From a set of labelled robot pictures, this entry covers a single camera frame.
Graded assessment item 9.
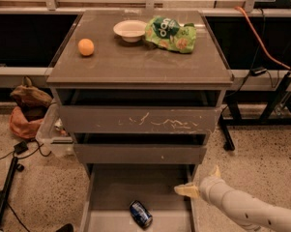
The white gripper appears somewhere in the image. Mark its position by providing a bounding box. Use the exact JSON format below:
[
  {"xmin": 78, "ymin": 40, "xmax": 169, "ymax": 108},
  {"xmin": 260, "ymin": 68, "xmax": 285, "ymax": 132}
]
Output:
[{"xmin": 174, "ymin": 165, "xmax": 231, "ymax": 207}]

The blue pepsi can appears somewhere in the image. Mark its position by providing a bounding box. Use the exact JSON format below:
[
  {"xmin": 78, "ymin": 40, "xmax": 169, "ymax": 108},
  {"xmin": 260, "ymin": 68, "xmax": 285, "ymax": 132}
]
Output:
[{"xmin": 130, "ymin": 200, "xmax": 153, "ymax": 229}]

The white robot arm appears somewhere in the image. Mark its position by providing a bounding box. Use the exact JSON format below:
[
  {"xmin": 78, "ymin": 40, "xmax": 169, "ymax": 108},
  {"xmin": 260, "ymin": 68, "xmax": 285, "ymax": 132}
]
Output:
[{"xmin": 174, "ymin": 165, "xmax": 291, "ymax": 232}]

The grey bottom drawer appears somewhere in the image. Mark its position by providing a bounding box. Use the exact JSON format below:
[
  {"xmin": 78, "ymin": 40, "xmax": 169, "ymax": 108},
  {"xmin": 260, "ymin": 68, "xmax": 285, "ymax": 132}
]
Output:
[{"xmin": 79, "ymin": 164, "xmax": 198, "ymax": 232}]

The grey drawer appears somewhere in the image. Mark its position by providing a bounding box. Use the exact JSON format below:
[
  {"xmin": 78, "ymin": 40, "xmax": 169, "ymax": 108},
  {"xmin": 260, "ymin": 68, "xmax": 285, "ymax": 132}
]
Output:
[
  {"xmin": 74, "ymin": 144, "xmax": 206, "ymax": 164},
  {"xmin": 79, "ymin": 164, "xmax": 198, "ymax": 232},
  {"xmin": 59, "ymin": 105, "xmax": 221, "ymax": 134}
]

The grey drawer cabinet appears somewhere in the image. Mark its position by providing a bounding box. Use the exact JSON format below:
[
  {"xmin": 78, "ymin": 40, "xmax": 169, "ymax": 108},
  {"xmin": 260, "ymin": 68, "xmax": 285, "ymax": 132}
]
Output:
[{"xmin": 45, "ymin": 9, "xmax": 234, "ymax": 179}]

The grey top drawer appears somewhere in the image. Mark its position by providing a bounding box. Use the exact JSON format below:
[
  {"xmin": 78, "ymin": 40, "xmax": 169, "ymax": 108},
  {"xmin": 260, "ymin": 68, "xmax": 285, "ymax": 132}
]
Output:
[{"xmin": 59, "ymin": 105, "xmax": 221, "ymax": 134}]

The grey middle drawer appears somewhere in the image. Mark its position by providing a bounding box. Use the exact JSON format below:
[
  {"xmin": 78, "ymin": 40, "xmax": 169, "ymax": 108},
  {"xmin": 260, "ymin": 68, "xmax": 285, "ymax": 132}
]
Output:
[{"xmin": 74, "ymin": 144, "xmax": 206, "ymax": 164}]

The black table stand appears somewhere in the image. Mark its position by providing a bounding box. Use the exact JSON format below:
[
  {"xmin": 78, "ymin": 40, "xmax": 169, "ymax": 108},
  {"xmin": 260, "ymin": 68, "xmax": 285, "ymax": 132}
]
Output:
[{"xmin": 218, "ymin": 58, "xmax": 291, "ymax": 152}]

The green chip bag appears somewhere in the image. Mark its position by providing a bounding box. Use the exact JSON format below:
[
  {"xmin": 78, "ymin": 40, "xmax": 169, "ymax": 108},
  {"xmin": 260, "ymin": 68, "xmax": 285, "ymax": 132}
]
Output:
[{"xmin": 145, "ymin": 16, "xmax": 196, "ymax": 54}]

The clear plastic bin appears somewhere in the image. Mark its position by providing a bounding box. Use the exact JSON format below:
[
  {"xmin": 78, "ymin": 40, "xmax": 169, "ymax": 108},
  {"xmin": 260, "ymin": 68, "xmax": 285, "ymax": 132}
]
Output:
[{"xmin": 36, "ymin": 103, "xmax": 74, "ymax": 158}]

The white bowl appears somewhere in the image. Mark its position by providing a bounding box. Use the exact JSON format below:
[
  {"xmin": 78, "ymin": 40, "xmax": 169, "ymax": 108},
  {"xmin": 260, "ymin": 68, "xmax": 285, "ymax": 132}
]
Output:
[{"xmin": 113, "ymin": 20, "xmax": 147, "ymax": 43}]

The orange fruit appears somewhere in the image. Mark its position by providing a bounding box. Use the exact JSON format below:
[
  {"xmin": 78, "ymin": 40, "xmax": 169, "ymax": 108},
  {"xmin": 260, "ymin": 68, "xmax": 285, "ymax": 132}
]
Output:
[{"xmin": 78, "ymin": 39, "xmax": 95, "ymax": 56}]

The black power adapter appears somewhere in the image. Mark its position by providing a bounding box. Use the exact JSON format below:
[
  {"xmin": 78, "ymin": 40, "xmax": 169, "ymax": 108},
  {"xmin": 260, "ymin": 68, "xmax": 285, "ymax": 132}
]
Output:
[{"xmin": 14, "ymin": 141, "xmax": 28, "ymax": 155}]

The brown and orange cloth bag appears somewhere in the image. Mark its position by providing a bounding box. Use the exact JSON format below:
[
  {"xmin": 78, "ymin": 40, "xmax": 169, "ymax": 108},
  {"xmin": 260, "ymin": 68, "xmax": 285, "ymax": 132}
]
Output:
[{"xmin": 9, "ymin": 76, "xmax": 52, "ymax": 139}]

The black floor stand left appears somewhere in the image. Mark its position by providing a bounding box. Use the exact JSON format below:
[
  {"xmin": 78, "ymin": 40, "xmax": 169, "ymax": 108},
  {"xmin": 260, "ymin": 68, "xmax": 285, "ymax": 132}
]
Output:
[{"xmin": 0, "ymin": 157, "xmax": 18, "ymax": 226}]

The orange cable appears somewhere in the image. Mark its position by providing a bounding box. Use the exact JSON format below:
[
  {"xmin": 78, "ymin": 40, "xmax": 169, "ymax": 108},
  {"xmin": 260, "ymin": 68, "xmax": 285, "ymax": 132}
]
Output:
[{"xmin": 234, "ymin": 6, "xmax": 291, "ymax": 71}]

